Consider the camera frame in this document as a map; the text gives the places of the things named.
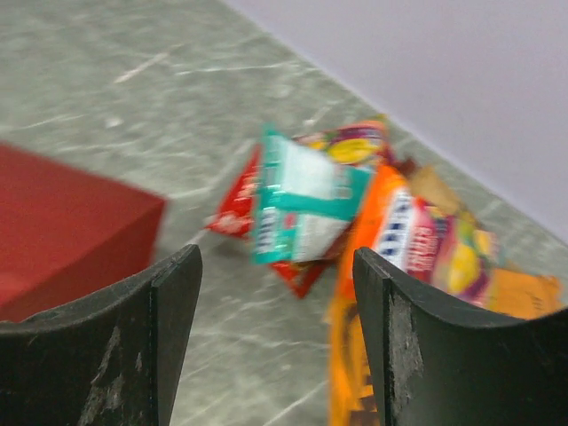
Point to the red paper bag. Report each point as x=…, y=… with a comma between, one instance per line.
x=66, y=233

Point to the red noodle snack bag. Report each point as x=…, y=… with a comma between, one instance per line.
x=235, y=218

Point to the orange Fox's candy bag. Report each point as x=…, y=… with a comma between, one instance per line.
x=361, y=144

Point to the brown kettle chips bag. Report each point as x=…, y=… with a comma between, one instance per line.
x=425, y=182

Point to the teal Fox's candy bag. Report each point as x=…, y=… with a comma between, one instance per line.
x=304, y=200

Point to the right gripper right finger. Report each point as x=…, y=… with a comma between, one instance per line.
x=436, y=360

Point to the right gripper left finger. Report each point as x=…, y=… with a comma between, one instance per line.
x=113, y=357

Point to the orange chips bag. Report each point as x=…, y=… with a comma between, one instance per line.
x=352, y=399

